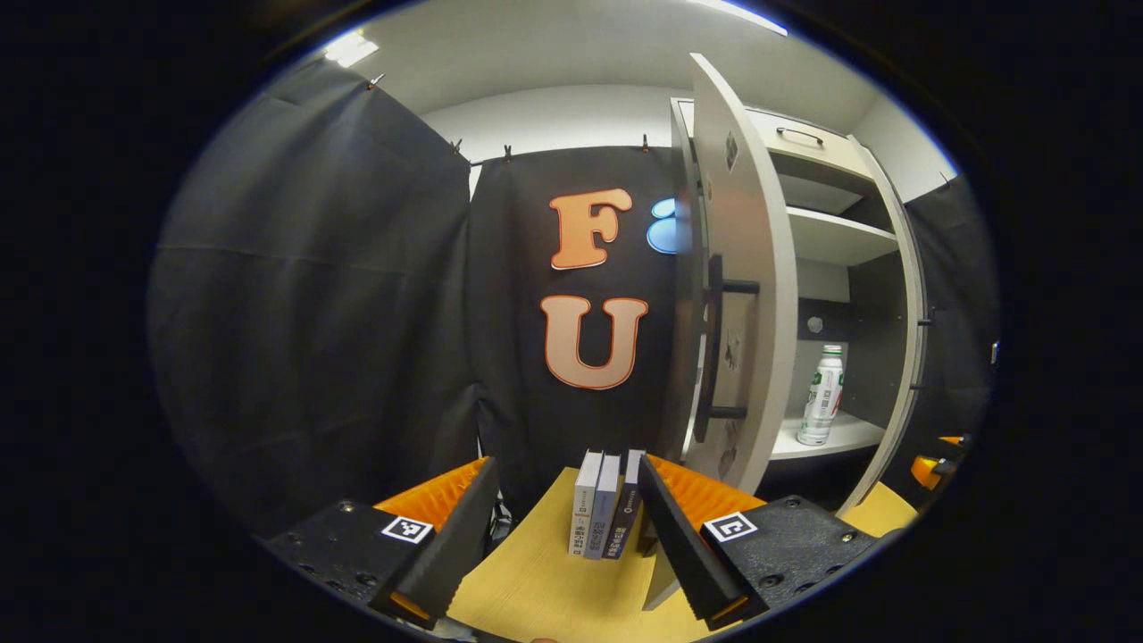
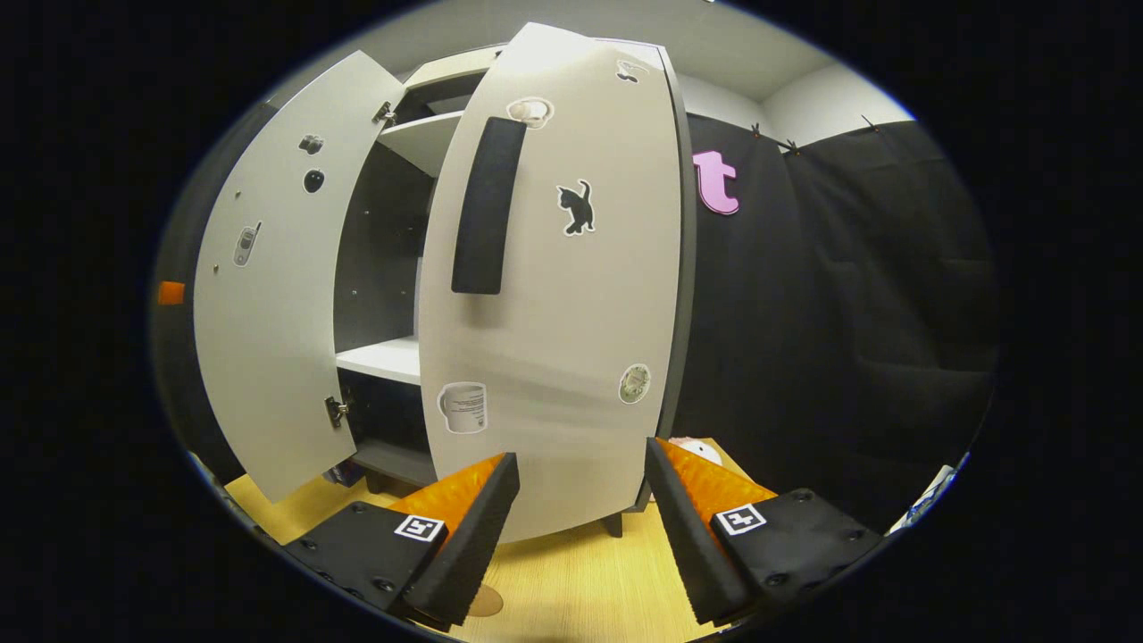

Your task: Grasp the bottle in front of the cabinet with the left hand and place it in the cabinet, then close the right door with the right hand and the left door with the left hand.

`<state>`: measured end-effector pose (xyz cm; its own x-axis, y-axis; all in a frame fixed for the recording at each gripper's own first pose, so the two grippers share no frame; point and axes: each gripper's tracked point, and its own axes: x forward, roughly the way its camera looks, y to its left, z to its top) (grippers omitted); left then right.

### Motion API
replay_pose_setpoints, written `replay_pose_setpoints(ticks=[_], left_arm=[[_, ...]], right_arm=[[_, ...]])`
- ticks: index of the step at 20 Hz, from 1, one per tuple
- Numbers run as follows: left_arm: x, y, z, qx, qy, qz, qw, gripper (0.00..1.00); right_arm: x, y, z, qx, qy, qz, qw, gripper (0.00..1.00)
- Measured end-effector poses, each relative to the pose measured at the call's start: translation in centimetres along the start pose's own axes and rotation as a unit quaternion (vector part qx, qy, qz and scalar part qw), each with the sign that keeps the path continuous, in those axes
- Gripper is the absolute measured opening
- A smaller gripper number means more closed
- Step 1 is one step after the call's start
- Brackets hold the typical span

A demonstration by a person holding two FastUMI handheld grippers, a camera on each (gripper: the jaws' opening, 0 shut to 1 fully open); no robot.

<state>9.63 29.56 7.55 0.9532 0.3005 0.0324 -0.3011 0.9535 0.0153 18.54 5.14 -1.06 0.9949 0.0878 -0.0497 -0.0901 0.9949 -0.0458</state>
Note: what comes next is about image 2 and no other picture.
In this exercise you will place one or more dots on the thick white cabinet shelf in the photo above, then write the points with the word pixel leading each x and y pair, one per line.
pixel 384 359

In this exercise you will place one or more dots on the white cabinet door cat sticker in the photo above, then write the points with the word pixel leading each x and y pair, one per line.
pixel 554 357

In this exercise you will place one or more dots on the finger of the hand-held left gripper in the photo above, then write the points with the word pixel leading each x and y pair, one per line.
pixel 171 293

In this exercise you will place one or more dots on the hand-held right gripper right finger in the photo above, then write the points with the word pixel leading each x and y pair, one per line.
pixel 688 536

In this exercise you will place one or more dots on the small white tray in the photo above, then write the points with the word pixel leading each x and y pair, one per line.
pixel 929 500

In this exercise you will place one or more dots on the blue white packet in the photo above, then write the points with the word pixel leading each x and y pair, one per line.
pixel 344 473

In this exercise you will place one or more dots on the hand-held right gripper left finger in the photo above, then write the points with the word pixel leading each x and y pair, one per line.
pixel 473 536

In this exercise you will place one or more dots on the thin white cabinet shelf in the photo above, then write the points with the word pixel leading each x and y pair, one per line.
pixel 420 138

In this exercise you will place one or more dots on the small white pink toy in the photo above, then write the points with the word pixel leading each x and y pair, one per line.
pixel 701 451

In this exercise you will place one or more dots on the white cabinet door phone sticker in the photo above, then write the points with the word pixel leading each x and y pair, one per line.
pixel 277 313

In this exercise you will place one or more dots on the white grey cabinet body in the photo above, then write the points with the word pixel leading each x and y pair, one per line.
pixel 379 232

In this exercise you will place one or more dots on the white cabinet drawer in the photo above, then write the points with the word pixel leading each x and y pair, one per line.
pixel 446 70

